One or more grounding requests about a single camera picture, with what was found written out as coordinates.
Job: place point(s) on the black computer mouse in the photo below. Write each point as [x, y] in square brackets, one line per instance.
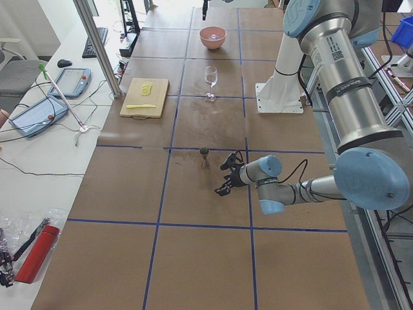
[62, 63]

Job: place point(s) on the blue teach pendant far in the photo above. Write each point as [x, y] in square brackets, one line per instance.
[73, 81]

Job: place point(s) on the bamboo cutting board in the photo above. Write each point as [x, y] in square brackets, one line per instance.
[133, 97]

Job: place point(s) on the yellow plastic knife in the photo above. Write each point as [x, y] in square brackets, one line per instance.
[143, 106]

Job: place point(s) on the aluminium frame post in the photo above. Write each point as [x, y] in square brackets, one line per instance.
[87, 19]

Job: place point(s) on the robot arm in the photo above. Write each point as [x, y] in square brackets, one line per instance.
[373, 169]

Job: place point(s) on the blue teach pendant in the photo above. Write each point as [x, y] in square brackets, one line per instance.
[39, 116]
[73, 81]

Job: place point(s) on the blue teach pendant near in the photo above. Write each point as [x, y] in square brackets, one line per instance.
[39, 116]

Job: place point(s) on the red cylinder bottle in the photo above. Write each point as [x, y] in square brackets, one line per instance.
[37, 255]

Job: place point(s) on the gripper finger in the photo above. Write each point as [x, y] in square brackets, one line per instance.
[204, 9]

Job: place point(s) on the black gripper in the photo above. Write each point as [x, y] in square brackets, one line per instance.
[237, 177]

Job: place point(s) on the pink bowl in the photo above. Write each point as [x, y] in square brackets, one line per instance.
[207, 31]

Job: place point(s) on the clear wine glass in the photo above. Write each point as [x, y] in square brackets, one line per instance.
[211, 79]

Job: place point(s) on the steel jigger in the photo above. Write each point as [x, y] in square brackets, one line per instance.
[204, 151]

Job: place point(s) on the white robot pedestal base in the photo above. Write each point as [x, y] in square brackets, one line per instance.
[281, 93]

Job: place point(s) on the pile of ice cubes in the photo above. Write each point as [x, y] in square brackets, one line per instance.
[214, 37]

